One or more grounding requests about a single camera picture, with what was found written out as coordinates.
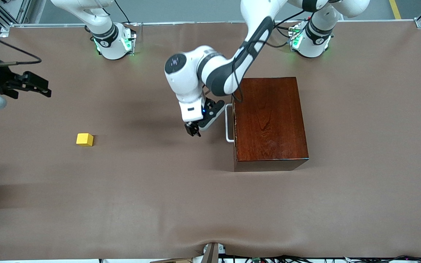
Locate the light wood drawer white handle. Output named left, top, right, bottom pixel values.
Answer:
left=225, top=91, right=238, bottom=161

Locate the yellow floor tape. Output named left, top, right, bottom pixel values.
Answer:
left=388, top=0, right=402, bottom=20

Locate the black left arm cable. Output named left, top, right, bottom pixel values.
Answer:
left=232, top=11, right=313, bottom=103

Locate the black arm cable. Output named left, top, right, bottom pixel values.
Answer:
left=0, top=27, right=42, bottom=67
left=232, top=11, right=313, bottom=103

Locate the brown table mat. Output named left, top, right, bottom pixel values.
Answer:
left=0, top=21, right=421, bottom=260

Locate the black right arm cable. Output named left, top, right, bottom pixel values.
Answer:
left=0, top=27, right=42, bottom=67

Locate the grey metal bracket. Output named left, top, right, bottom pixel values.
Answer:
left=202, top=242, right=226, bottom=263

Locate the dark red-brown wooden cabinet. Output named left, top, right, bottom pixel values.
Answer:
left=231, top=77, right=310, bottom=172

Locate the yellow block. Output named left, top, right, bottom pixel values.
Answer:
left=76, top=133, right=94, bottom=148

